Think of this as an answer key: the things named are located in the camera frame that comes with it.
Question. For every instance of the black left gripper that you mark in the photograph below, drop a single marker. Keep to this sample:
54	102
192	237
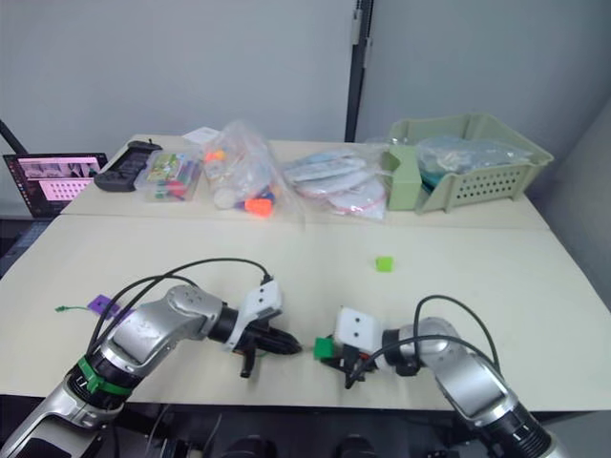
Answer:
258	341

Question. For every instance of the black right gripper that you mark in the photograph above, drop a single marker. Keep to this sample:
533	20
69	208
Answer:
355	365

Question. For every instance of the dark green cube block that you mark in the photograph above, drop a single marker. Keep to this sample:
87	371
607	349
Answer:
324	347

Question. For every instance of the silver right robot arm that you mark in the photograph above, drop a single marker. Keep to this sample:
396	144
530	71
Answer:
472	377

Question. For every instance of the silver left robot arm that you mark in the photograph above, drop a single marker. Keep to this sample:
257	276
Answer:
157	324

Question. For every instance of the clear box of coloured toys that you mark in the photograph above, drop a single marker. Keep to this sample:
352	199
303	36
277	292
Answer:
169	176

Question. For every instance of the light green triangular block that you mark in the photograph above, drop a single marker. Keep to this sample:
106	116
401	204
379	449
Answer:
384	264

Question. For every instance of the orange toy block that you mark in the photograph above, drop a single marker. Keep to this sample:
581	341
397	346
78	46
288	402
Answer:
259	207

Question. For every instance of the clear bags of white items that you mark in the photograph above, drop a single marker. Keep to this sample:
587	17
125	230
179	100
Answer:
334	179

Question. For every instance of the clear bag of toys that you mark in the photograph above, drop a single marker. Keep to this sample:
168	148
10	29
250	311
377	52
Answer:
243	162

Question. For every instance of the purple block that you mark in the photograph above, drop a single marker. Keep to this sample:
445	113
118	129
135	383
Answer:
99	302

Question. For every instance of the pale green plastic basket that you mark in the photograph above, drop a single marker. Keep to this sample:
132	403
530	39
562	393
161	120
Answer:
487	186

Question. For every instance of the white paper card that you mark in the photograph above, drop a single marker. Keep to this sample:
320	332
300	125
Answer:
200	134

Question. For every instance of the clear bag with blue contents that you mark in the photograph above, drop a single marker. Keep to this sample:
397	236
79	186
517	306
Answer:
458	160

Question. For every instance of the black handheld controller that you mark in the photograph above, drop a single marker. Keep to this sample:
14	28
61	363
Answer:
121	167

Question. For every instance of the open laptop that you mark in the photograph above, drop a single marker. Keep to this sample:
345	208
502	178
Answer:
52	183

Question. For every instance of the black slanted stand leg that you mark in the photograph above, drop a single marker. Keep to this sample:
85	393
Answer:
10	136

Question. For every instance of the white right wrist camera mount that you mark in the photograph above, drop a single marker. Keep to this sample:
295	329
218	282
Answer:
358	326

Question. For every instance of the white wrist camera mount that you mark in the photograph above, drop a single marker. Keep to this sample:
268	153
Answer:
262	300
358	326

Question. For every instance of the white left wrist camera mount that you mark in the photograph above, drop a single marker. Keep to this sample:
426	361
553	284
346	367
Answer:
262	300

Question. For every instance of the black vertical post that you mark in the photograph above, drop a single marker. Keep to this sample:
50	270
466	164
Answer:
358	71

